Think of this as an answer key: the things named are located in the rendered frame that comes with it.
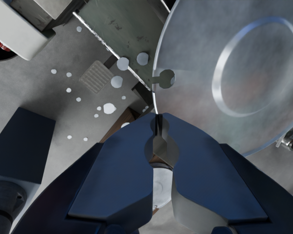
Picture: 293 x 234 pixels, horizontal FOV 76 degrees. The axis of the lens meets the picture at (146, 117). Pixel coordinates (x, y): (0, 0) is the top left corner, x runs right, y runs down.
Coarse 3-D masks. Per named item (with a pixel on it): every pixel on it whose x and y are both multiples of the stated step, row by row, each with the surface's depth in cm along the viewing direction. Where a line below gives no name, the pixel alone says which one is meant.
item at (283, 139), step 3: (291, 129) 32; (288, 132) 32; (291, 132) 32; (285, 135) 32; (288, 135) 32; (291, 135) 33; (282, 138) 32; (285, 138) 32; (279, 141) 33; (282, 141) 33; (276, 144) 33; (279, 144) 33
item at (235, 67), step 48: (192, 0) 18; (240, 0) 20; (288, 0) 21; (192, 48) 21; (240, 48) 22; (288, 48) 24; (192, 96) 23; (240, 96) 25; (288, 96) 29; (240, 144) 31
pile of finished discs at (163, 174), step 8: (160, 168) 83; (168, 168) 89; (160, 176) 87; (168, 176) 88; (160, 184) 88; (168, 184) 91; (160, 192) 91; (168, 192) 93; (160, 200) 94; (168, 200) 96
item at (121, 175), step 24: (144, 120) 11; (120, 144) 9; (144, 144) 9; (96, 168) 8; (120, 168) 8; (144, 168) 8; (96, 192) 7; (120, 192) 7; (144, 192) 7; (72, 216) 6; (96, 216) 6; (120, 216) 6; (144, 216) 7
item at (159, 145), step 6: (150, 108) 23; (144, 114) 23; (156, 138) 25; (162, 138) 25; (156, 144) 26; (162, 144) 26; (156, 150) 26; (162, 150) 26; (162, 156) 27; (168, 162) 28
